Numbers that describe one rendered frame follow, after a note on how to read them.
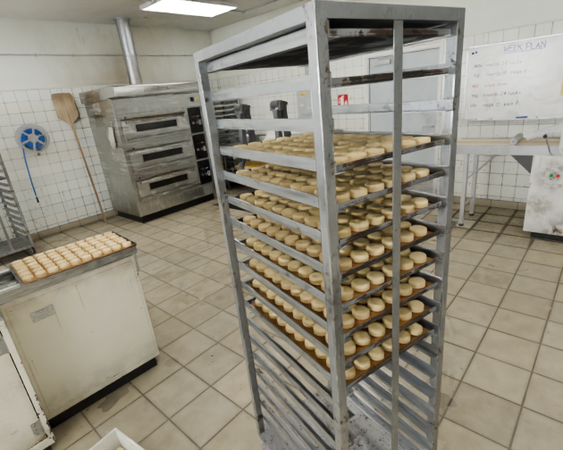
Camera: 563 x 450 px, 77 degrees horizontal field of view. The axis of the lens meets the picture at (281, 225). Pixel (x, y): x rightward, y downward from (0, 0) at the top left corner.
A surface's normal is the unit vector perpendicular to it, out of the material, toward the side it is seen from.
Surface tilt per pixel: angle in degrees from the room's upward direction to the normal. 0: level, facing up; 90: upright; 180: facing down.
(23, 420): 90
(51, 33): 90
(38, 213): 90
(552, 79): 90
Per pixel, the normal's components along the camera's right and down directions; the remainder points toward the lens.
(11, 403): 0.70, 0.18
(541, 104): -0.66, 0.32
